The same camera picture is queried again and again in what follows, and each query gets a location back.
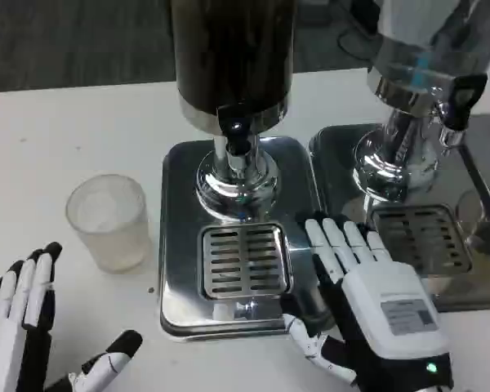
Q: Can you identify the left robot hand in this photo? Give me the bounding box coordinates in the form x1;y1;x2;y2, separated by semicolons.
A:
0;241;144;392

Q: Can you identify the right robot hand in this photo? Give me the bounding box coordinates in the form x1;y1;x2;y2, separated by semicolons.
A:
279;209;455;392

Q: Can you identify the steel drip grid, clear dispenser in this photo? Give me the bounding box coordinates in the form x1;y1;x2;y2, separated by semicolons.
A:
368;203;474;275

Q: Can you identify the clear tank drink dispenser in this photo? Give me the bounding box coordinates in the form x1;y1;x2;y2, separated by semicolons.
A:
308;0;490;314

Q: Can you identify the steel drip grid, dark dispenser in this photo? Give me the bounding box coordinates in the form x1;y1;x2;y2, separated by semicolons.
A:
197;221;296;302

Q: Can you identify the clear ribbed glass cup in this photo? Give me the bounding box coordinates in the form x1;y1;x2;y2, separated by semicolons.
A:
65;173;152;275

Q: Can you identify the black tap on clear dispenser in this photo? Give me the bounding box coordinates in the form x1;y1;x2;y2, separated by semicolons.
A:
443;73;489;132

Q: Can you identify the black tap on dark dispenser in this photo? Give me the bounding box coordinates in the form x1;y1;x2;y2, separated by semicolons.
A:
216;101;257;155

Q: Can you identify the dark tank drink dispenser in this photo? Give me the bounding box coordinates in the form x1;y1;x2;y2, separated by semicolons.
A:
158;0;336;341

